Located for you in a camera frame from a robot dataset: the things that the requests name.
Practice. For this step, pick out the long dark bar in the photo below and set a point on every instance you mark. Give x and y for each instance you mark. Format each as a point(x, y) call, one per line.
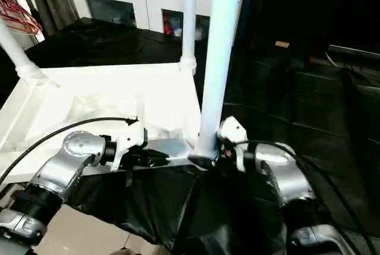
point(353, 50)

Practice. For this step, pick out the white plastic table top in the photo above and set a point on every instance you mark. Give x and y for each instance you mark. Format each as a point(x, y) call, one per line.
point(89, 94)

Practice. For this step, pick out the black mat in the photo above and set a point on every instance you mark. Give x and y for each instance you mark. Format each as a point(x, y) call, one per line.
point(297, 118)

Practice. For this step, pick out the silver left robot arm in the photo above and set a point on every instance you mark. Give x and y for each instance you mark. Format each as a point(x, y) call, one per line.
point(68, 154)

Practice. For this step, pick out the white plastic table leg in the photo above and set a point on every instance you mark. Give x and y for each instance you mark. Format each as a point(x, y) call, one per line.
point(189, 14)
point(17, 50)
point(219, 59)

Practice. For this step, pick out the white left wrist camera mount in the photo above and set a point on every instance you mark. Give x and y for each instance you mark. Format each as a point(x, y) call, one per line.
point(130, 139)

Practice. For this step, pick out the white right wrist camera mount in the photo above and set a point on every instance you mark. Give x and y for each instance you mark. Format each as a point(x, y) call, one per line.
point(234, 130)

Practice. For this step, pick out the small tan label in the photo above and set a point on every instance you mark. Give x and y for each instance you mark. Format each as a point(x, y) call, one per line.
point(282, 44)

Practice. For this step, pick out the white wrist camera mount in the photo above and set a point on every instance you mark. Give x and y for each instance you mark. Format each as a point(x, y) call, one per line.
point(234, 130)
point(130, 139)

